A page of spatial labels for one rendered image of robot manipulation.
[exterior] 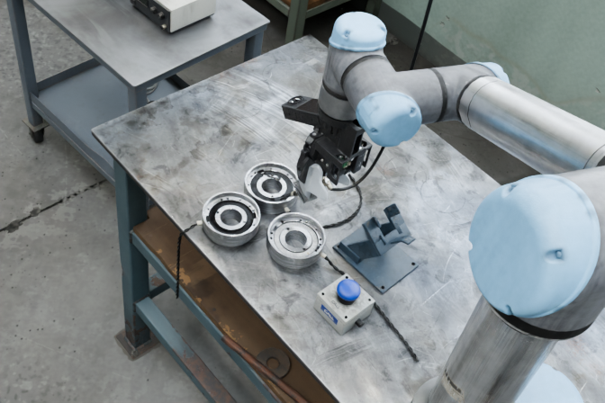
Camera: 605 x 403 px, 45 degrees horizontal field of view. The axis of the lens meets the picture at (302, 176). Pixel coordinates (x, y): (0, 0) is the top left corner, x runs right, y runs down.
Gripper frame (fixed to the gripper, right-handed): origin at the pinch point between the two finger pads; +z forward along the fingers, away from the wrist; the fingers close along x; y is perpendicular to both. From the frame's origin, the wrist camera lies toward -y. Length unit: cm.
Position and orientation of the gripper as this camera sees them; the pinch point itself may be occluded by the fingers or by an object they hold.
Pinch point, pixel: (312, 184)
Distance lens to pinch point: 127.5
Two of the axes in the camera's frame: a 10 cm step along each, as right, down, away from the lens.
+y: 6.8, 6.0, -4.3
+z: -1.4, 6.7, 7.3
